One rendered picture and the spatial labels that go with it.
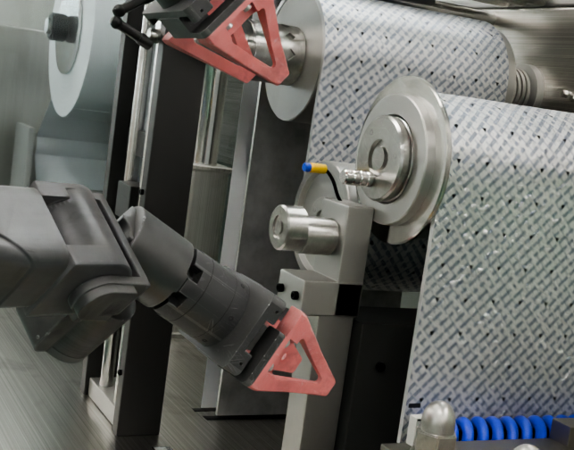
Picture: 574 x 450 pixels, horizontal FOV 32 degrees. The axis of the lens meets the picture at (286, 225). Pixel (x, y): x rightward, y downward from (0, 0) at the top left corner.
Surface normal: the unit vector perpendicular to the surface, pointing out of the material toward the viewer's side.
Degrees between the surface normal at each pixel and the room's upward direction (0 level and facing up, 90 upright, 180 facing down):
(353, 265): 90
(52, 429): 0
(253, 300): 60
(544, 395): 90
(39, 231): 42
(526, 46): 90
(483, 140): 65
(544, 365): 90
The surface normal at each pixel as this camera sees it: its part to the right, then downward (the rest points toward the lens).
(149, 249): 0.57, -0.04
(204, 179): 0.43, 0.17
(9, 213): 0.65, -0.61
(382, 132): -0.89, -0.07
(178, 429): 0.14, -0.98
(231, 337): -0.70, -0.55
